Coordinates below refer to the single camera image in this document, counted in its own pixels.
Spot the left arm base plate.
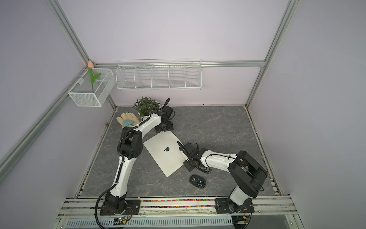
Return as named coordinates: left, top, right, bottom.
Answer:
left=100, top=199, right=141, bottom=216

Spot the silver laptop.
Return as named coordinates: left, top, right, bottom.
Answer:
left=144, top=131, right=188, bottom=177

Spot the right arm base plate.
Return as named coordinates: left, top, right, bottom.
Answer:
left=215, top=198, right=254, bottom=214

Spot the aluminium front rail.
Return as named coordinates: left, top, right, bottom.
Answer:
left=53, top=195, right=304, bottom=229

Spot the beige work glove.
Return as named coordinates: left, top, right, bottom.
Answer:
left=116, top=113, right=141, bottom=128

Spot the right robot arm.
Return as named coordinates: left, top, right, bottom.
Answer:
left=177, top=142, right=268, bottom=214

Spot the blue garden trowel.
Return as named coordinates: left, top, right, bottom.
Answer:
left=123, top=119, right=133, bottom=127

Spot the potted green plant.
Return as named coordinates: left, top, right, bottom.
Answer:
left=134, top=96, right=161, bottom=121

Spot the pink artificial tulip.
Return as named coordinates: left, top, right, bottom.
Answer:
left=87, top=61, right=101, bottom=93

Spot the white mesh wall box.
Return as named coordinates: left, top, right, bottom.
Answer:
left=68, top=68, right=116, bottom=107

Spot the black wireless mouse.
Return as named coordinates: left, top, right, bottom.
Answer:
left=189, top=175, right=206, bottom=189

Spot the white wire shelf basket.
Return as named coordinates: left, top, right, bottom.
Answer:
left=116, top=59, right=202, bottom=90

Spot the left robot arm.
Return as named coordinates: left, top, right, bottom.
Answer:
left=94, top=98, right=175, bottom=229

